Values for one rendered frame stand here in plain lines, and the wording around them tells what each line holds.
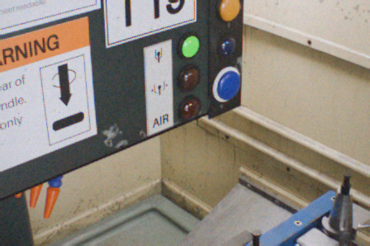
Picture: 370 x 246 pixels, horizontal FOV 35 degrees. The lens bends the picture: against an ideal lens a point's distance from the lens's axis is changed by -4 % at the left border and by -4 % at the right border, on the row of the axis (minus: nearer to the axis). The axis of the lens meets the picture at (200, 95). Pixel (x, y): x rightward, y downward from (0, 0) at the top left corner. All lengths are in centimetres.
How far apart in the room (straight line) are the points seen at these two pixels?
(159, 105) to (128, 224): 155
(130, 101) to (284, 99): 107
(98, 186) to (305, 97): 80
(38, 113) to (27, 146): 3
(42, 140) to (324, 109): 108
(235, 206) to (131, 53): 128
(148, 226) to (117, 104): 157
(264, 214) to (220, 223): 13
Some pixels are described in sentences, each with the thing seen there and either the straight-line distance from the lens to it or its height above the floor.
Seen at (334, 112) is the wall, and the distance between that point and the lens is 148.
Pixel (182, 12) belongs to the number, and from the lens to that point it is 54.
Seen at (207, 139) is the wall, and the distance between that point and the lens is 187.
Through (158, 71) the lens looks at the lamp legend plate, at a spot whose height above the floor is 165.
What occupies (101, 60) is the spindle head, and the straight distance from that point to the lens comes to 50.
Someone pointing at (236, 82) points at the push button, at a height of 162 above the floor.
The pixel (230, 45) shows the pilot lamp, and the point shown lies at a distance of 58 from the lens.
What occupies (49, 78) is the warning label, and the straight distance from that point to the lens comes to 48.
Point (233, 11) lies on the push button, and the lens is 57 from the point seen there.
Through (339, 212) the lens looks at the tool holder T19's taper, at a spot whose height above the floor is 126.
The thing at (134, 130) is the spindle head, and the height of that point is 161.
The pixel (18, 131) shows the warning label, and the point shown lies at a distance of 48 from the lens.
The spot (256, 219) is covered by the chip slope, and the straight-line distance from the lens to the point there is 172.
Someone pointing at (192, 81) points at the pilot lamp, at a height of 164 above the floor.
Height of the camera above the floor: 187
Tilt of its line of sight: 26 degrees down
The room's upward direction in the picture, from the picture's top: straight up
